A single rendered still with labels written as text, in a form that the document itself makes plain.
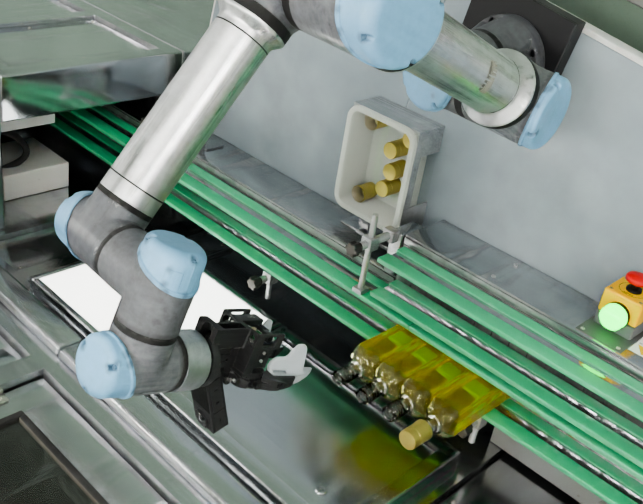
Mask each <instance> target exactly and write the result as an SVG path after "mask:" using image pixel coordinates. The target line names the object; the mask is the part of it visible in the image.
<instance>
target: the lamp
mask: <svg viewBox="0 0 643 504"><path fill-rule="evenodd" d="M599 318H600V322H601V324H602V325H603V326H604V327H605V328H607V329H609V330H612V331H616V330H619V329H620V328H623V327H624V326H626V325H627V324H628V323H629V320H630V313H629V311H628V309H627V307H626V306H625V305H623V304H622V303H620V302H610V303H608V304H607V305H606V306H605V307H603V308H602V309H601V311H600V313H599Z"/></svg>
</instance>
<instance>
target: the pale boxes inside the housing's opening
mask: <svg viewBox="0 0 643 504"><path fill-rule="evenodd" d="M0 123H1V132H6V131H12V130H18V129H23V128H29V127H34V126H40V125H45V124H51V123H55V114H50V115H44V116H39V117H33V118H27V119H21V120H15V121H10V122H4V123H2V122H0ZM24 140H25V141H26V142H27V144H28V146H29V148H30V154H29V157H28V158H27V160H26V161H25V162H24V163H22V164H21V165H19V166H17V167H11V168H2V174H3V199H4V201H8V200H13V199H17V198H21V197H25V196H29V195H34V194H38V193H42V192H46V191H50V190H55V189H59V188H63V187H67V186H69V163H68V162H67V161H66V160H64V159H63V158H62V157H60V156H59V155H57V154H56V153H54V152H53V151H52V150H50V149H49V148H47V147H46V146H45V145H43V144H42V143H40V142H39V141H38V140H36V139H35V138H33V137H31V138H26V139H24ZM1 149H2V165H5V164H7V163H10V162H12V161H14V160H16V159H17V158H19V157H20V156H21V155H22V154H23V149H22V147H21V145H20V144H19V143H18V142H17V141H10V142H5V143H1Z"/></svg>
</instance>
